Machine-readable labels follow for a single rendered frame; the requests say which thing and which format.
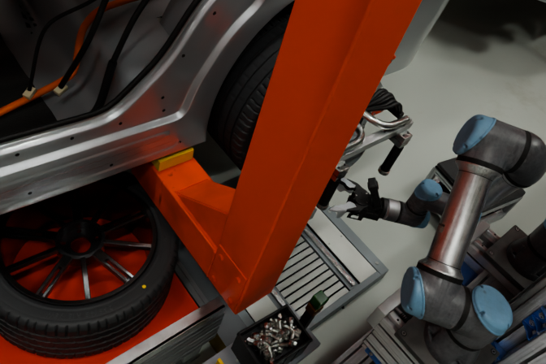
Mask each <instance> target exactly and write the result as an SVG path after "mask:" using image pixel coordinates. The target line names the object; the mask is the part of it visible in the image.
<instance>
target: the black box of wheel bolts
mask: <svg viewBox="0 0 546 364"><path fill-rule="evenodd" d="M312 341H313V339H312V338H311V336H310V335H309V333H308V332H307V330H306V329H305V328H304V327H303V325H302V324H301V322H300V321H299V319H298V318H297V316H296V315H295V314H294V313H293V311H292V310H291V308H290V307H289V305H288V304H286V305H284V306H282V307H280V308H279V309H277V310H276V311H274V312H272V313H270V314H269V315H267V316H266V317H264V318H262V319H260V320H258V321H257V322H256V323H253V324H252V325H250V326H248V327H247V328H245V329H243V330H242V331H239V332H238V333H237V336H236V339H235V340H234V342H233V345H232V347H231V349H232V352H233V353H234V354H235V356H236V358H237V359H238V361H239V363H240V364H288V363H290V362H292V361H293V360H294V359H295V358H297V357H298V356H300V355H301V354H302V353H303V352H304V351H305V349H306V348H307V346H308V345H309V344H310V342H312Z"/></svg>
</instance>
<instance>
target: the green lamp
mask: <svg viewBox="0 0 546 364"><path fill-rule="evenodd" d="M328 300H329V299H328V297H327V296H326V295H325V293H324V292H323V291H322V290H320V291H318V292H317V293H315V294H314V295H313V296H312V297H311V299H310V302H311V304H312V305H313V306H314V308H315V309H316V310H319V309H320V308H322V307H323V306H325V305H326V303H327V301H328Z"/></svg>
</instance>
